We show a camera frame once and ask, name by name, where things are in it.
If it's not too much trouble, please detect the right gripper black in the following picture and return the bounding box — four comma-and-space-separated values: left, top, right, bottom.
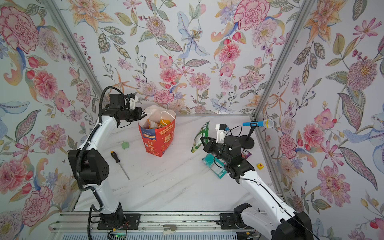
201, 137, 232, 167

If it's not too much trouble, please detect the green snack packet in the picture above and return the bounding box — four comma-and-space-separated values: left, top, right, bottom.
191, 121, 210, 153

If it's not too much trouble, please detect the teal snack packet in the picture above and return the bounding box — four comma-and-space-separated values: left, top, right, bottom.
202, 154, 227, 179

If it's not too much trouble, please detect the orange green noodle packet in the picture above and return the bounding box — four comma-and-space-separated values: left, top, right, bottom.
147, 119, 160, 129

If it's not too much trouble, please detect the magenta striped snack packet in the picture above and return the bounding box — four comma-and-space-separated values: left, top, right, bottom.
241, 149, 252, 160

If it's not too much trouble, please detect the red paper gift bag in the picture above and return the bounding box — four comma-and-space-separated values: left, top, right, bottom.
139, 105, 176, 157

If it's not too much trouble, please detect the yellow snack packet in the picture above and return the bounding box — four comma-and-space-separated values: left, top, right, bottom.
159, 119, 172, 128

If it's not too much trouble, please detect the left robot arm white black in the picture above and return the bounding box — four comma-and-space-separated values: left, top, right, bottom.
68, 90, 146, 225

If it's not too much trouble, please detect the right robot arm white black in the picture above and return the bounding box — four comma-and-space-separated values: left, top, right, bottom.
200, 136, 316, 240

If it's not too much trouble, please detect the small green toy piece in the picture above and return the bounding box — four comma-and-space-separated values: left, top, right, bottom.
121, 141, 130, 150

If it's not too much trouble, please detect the small yellow toy block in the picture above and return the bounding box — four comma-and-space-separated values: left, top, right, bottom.
257, 163, 264, 170

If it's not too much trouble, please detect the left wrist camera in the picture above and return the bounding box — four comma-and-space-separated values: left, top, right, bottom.
126, 94, 139, 110

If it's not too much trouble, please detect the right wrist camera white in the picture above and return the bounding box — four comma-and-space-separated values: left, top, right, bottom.
215, 124, 229, 144

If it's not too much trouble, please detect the black handled screwdriver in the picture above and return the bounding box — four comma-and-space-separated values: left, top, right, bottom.
111, 151, 130, 180

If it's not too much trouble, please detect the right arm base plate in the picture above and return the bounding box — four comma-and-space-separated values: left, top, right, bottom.
218, 213, 254, 231

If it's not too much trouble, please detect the aluminium mounting rail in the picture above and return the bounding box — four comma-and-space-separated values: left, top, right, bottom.
47, 211, 307, 233

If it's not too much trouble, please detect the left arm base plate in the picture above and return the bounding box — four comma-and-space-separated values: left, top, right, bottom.
97, 214, 141, 230

